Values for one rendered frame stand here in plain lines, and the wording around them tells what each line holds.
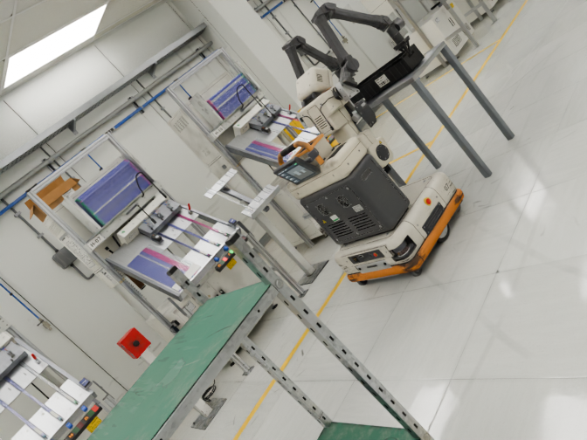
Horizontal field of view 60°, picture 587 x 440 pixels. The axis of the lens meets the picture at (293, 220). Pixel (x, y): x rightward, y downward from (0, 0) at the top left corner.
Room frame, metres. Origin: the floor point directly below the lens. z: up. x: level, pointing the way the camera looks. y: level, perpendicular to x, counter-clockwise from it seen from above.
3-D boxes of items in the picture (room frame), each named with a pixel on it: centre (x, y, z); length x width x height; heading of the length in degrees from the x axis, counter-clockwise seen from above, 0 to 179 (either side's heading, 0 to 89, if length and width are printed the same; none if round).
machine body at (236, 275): (4.03, 0.98, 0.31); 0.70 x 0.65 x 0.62; 125
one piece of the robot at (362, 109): (3.15, -0.69, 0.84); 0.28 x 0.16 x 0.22; 31
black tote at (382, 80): (3.38, -1.09, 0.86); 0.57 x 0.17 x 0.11; 31
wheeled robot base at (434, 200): (3.00, -0.44, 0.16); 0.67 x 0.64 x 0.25; 121
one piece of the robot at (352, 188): (2.95, -0.36, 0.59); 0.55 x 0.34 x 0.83; 31
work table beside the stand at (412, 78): (3.39, -1.11, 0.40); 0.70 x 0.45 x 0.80; 31
